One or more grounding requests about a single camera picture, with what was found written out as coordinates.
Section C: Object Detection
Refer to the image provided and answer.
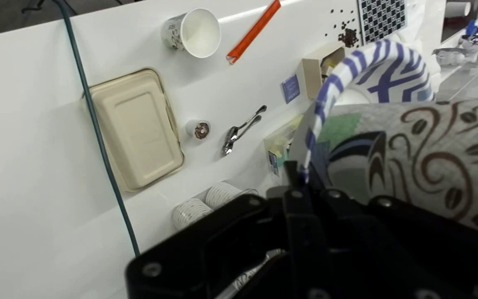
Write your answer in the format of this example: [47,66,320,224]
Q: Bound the small blue packet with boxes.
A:
[280,74,301,106]

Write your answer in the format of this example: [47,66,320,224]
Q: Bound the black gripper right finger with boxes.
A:
[303,174,478,299]

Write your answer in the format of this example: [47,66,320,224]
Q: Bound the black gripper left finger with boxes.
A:
[124,159,328,299]

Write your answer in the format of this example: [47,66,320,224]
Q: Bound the silver metal utensil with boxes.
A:
[213,247,288,299]

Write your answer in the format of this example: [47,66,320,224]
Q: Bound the orange red straw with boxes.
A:
[225,0,281,66]

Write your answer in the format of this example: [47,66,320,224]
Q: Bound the coffee print paper cup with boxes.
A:
[159,6,222,59]
[311,98,478,242]

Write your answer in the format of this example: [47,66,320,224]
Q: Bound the black perforated tray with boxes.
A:
[358,0,407,44]

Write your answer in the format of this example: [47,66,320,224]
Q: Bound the clear plastic container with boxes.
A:
[261,114,310,176]

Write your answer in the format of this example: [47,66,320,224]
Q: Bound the small wooden box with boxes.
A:
[296,44,346,103]

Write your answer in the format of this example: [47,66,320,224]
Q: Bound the stack of paper cups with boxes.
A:
[203,181,243,209]
[170,196,213,227]

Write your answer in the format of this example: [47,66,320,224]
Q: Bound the dark power cable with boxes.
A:
[49,0,142,257]

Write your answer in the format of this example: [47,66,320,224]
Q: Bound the beige takeaway box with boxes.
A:
[85,66,185,194]

